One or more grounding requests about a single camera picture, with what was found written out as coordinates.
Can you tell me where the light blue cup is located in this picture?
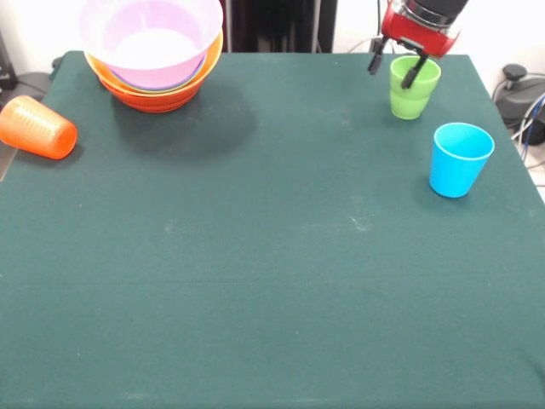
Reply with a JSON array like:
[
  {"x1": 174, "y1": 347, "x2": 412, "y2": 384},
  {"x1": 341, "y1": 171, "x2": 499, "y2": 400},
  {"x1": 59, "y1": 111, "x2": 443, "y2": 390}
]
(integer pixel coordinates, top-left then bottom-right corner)
[{"x1": 428, "y1": 122, "x2": 496, "y2": 199}]

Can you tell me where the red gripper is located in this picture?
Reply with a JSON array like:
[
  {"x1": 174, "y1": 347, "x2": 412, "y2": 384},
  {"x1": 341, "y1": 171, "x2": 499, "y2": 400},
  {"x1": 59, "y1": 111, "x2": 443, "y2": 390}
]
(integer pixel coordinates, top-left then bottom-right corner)
[{"x1": 367, "y1": 0, "x2": 463, "y2": 91}]

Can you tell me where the large orange bowl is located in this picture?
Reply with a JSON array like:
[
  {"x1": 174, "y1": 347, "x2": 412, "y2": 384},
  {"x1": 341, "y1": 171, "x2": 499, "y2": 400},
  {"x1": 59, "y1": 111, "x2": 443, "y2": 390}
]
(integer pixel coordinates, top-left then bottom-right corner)
[{"x1": 83, "y1": 32, "x2": 225, "y2": 101}]

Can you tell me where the black stand base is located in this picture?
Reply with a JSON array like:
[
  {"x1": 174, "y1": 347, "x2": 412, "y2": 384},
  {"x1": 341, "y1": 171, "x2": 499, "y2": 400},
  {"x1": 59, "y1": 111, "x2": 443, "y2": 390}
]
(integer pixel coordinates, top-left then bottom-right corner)
[{"x1": 492, "y1": 63, "x2": 545, "y2": 129}]

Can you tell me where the black wall cable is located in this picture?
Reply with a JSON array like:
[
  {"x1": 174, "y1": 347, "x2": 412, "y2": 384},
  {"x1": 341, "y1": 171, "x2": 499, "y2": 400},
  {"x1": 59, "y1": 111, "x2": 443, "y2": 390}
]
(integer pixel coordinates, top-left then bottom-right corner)
[{"x1": 375, "y1": 0, "x2": 398, "y2": 52}]

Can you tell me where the red-orange cup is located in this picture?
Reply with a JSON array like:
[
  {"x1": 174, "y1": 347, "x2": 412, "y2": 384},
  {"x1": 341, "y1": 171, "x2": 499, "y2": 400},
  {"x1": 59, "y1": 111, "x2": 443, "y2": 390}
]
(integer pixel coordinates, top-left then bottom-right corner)
[{"x1": 0, "y1": 95, "x2": 78, "y2": 161}]

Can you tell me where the green cup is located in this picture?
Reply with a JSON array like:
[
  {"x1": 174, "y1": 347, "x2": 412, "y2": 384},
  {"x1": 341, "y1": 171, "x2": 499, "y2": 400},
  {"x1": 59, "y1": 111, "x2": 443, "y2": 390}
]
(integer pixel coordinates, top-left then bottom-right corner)
[{"x1": 389, "y1": 55, "x2": 443, "y2": 121}]

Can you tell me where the red-orange bowl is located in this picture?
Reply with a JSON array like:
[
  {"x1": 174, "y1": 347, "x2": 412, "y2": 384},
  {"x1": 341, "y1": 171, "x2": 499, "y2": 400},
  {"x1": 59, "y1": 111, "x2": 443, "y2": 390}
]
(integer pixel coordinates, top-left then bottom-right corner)
[{"x1": 99, "y1": 76, "x2": 202, "y2": 114}]

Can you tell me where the dark green tablecloth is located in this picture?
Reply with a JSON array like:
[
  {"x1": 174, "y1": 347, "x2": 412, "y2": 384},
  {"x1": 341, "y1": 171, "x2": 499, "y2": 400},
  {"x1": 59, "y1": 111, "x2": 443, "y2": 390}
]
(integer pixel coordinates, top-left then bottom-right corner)
[{"x1": 0, "y1": 49, "x2": 545, "y2": 409}]

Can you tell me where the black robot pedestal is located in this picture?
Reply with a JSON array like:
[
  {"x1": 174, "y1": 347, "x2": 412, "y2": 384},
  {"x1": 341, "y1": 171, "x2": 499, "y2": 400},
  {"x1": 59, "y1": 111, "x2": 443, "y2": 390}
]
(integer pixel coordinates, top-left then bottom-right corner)
[{"x1": 224, "y1": 0, "x2": 338, "y2": 54}]

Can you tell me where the large pink bowl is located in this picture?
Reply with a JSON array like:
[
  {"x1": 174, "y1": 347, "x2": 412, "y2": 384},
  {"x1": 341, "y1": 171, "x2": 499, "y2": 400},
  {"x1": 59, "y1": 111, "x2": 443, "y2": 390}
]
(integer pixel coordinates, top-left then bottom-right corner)
[{"x1": 77, "y1": 0, "x2": 225, "y2": 89}]

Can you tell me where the white and blue cable bundle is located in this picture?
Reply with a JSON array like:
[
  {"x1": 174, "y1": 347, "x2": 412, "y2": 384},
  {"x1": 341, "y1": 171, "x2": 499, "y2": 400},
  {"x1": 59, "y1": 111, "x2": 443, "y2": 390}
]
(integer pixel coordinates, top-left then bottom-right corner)
[{"x1": 510, "y1": 91, "x2": 545, "y2": 188}]

